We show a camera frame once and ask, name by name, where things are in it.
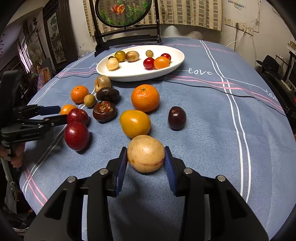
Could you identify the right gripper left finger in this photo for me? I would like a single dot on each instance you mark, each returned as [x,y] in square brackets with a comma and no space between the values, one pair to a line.
[107,182]

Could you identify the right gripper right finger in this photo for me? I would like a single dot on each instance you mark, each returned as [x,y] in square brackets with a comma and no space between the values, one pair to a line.
[188,183]

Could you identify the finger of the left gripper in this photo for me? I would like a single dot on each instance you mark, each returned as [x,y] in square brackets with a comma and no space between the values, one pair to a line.
[50,121]
[34,110]

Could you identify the orange round fruit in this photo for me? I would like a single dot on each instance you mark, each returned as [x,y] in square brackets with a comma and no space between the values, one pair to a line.
[67,108]

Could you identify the red plum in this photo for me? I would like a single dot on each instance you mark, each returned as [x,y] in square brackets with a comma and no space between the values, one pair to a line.
[78,115]
[76,136]

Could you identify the red plum front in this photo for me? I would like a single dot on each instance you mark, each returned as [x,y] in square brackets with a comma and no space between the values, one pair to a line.
[76,136]

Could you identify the small orange mandarin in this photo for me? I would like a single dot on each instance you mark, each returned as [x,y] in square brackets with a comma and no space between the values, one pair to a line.
[78,93]

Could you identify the tan passion fruit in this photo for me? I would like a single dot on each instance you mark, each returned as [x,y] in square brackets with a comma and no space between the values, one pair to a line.
[145,154]

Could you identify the yellow-orange persimmon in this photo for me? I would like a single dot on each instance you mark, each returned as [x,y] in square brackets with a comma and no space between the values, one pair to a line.
[134,123]

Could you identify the yellow-green round fruit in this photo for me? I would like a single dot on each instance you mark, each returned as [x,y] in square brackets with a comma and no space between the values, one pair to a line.
[120,56]

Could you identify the small orange tomato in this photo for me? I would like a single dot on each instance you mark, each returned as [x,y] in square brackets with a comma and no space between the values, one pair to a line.
[161,62]

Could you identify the left hand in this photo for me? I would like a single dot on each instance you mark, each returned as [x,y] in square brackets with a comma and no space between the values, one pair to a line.
[17,158]

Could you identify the small green-tan fruit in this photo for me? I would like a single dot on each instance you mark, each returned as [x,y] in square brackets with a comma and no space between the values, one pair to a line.
[89,100]

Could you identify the dark brown mangosteen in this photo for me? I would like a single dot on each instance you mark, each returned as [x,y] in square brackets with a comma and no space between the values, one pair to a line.
[104,111]

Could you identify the dark brown oblong fruit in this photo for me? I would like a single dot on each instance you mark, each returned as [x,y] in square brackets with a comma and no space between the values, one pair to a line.
[108,94]

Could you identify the dark purple plum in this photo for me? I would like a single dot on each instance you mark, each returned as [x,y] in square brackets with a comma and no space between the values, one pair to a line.
[177,118]

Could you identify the tan apple-shaped fruit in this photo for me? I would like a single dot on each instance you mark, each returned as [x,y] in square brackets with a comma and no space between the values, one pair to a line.
[101,81]

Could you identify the blue checked tablecloth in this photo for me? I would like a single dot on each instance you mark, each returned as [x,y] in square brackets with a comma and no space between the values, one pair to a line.
[215,112]

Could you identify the pale beige round fruit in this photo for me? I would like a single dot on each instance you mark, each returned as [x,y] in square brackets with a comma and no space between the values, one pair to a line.
[112,64]

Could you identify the large orange mandarin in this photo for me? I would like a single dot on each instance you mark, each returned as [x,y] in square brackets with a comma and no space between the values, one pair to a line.
[145,98]

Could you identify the brown tan round fruit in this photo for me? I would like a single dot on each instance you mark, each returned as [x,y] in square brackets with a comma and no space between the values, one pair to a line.
[132,56]

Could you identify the white oval plate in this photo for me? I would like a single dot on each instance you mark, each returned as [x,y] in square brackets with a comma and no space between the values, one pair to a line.
[135,71]

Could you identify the round goldfish screen stand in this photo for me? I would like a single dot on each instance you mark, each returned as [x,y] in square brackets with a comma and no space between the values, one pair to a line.
[125,22]

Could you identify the small olive green fruit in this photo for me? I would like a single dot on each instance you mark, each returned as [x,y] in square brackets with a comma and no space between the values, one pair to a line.
[149,53]

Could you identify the black metal shelf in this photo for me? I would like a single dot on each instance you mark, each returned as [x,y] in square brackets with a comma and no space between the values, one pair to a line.
[268,70]

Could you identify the computer monitor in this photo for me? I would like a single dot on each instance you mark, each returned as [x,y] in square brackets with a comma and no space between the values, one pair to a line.
[290,79]

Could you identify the framed picture on wall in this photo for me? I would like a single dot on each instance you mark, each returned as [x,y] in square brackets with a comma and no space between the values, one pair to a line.
[59,33]

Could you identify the wall power strip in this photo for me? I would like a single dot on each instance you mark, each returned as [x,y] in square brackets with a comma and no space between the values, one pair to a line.
[240,26]

